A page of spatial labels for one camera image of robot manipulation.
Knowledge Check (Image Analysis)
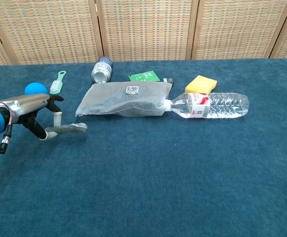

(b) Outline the green paper packet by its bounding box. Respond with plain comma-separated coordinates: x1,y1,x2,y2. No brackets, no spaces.
128,70,160,82

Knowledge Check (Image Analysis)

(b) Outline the translucent bag with QR sticker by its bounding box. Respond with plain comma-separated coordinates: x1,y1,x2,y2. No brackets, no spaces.
75,81,173,118

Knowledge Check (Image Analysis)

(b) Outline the yellow sponge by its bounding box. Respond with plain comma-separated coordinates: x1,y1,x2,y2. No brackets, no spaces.
184,75,218,94

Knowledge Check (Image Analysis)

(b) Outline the silver and blue can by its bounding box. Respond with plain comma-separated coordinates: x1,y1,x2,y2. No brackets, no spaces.
91,57,114,84

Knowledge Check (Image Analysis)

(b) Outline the blue rubber ball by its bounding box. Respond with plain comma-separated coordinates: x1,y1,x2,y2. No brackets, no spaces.
24,82,48,96

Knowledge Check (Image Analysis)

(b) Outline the blue velvet table cloth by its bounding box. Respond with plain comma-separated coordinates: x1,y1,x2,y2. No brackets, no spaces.
0,58,287,237

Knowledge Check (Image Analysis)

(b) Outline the grey-green cloth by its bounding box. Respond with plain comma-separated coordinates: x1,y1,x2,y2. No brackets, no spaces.
44,122,88,136

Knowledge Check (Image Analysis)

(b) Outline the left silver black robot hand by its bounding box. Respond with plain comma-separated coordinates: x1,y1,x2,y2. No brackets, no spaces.
0,93,65,141

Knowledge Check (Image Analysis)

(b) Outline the green brush with white bristles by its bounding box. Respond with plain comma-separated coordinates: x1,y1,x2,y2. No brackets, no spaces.
49,71,67,95

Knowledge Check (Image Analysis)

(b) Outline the woven rattan folding screen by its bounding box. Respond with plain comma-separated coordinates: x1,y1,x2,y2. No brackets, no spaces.
0,0,287,67

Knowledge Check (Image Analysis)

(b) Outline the clear plastic water bottle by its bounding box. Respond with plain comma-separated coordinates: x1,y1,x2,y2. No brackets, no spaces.
164,92,250,119

